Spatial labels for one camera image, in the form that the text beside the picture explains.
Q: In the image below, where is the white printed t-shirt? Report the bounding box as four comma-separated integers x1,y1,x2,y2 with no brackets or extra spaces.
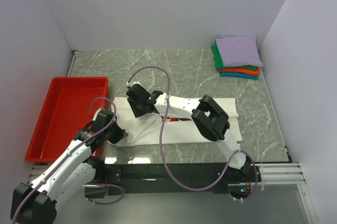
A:
114,97,243,147

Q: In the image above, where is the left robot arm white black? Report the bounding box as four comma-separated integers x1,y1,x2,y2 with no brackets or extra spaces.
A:
11,108,127,223

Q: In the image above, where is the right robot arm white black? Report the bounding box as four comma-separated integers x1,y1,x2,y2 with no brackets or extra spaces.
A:
126,83,252,181

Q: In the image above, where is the red plastic bin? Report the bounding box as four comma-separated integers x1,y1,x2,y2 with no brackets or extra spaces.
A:
25,77,108,163

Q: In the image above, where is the black base beam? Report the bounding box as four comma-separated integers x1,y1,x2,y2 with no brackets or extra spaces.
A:
94,162,262,195

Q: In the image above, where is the folded green t-shirt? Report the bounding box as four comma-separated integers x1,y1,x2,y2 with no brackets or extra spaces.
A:
211,43,258,72

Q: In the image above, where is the folded lilac t-shirt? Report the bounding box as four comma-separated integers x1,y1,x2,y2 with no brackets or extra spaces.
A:
215,35,263,67

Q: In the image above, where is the folded teal t-shirt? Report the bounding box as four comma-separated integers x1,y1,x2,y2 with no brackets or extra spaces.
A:
219,72,259,80

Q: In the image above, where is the folded orange t-shirt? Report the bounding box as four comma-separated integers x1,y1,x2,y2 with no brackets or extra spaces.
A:
218,68,259,76

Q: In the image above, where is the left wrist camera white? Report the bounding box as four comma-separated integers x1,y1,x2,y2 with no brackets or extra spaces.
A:
92,107,105,120

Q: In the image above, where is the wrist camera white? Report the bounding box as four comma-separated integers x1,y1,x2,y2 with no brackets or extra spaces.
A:
92,107,105,120
126,81,141,88

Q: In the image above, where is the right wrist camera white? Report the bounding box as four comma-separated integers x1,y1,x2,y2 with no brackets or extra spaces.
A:
126,81,141,88

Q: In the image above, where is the aluminium frame rail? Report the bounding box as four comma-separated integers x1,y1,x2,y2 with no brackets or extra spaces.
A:
14,162,319,224

